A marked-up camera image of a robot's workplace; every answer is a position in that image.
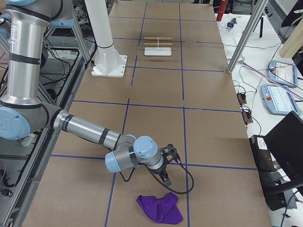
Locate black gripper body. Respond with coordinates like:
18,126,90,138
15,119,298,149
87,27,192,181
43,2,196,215
153,164,168,178

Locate purple towel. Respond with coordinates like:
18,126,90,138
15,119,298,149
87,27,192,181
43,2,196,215
136,192,184,225

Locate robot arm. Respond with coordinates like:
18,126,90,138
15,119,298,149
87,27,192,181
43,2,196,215
0,0,171,187

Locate white towel rack base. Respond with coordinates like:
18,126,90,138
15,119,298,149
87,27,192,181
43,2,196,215
144,47,172,56

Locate wooden rack bar lower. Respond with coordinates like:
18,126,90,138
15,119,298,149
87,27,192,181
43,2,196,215
144,43,173,46

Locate wooden rack bar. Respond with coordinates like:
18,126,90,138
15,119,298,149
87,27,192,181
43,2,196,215
144,37,173,40
144,43,173,46

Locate wooden rack bar upper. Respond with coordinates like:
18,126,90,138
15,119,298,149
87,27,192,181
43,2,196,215
144,37,173,40

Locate black monitor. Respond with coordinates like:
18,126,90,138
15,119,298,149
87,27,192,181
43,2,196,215
264,111,303,180

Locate teach pendant near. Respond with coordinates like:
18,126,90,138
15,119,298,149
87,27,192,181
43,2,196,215
261,84,301,115

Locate teach pendant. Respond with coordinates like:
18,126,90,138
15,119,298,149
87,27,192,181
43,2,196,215
268,60,298,88
261,84,301,115

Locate reacher grabber stick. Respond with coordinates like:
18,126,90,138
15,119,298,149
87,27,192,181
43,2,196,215
237,61,303,102

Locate teach pendant far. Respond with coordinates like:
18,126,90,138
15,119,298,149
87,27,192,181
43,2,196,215
268,60,298,88

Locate folded dark umbrella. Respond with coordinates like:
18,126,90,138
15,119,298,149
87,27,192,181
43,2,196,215
227,17,237,28

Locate red bottle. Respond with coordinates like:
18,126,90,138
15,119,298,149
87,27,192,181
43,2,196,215
216,0,228,21

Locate black tripod leg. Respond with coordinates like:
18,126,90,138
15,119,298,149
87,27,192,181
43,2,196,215
259,17,264,38

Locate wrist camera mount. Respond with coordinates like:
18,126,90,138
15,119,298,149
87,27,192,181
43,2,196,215
161,144,179,165

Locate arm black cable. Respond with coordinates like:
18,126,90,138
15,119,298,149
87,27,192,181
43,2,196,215
120,158,195,195

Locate white column pedestal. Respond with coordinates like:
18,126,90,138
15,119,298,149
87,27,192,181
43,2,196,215
85,0,127,78

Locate aluminium frame post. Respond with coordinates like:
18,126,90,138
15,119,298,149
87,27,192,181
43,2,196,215
227,0,268,74

